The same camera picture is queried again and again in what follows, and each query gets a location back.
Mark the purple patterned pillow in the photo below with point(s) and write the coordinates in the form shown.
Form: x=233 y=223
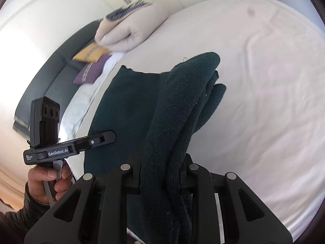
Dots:
x=91 y=71

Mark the person's left forearm dark sleeve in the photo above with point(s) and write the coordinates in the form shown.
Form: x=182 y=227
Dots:
x=15 y=225

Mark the dark green knit sweater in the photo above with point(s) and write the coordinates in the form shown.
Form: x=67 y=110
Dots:
x=154 y=116

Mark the white bed sheet mattress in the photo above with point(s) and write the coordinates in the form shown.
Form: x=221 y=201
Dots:
x=269 y=127

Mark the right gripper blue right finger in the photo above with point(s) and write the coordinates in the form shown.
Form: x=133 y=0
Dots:
x=226 y=210

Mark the yellow patterned pillow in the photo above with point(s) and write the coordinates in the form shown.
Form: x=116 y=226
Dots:
x=90 y=54

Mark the rolled beige duvet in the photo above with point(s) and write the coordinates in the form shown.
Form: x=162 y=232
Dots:
x=129 y=26

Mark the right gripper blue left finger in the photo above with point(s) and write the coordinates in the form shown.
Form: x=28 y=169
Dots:
x=94 y=210

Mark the black camera module on gripper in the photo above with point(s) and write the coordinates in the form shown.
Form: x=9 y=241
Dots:
x=44 y=120

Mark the grey upholstered headboard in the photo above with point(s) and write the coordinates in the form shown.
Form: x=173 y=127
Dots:
x=55 y=78

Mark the person's left hand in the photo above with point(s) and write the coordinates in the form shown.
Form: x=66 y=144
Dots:
x=38 y=174

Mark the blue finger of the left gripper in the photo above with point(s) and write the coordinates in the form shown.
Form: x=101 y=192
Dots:
x=96 y=140

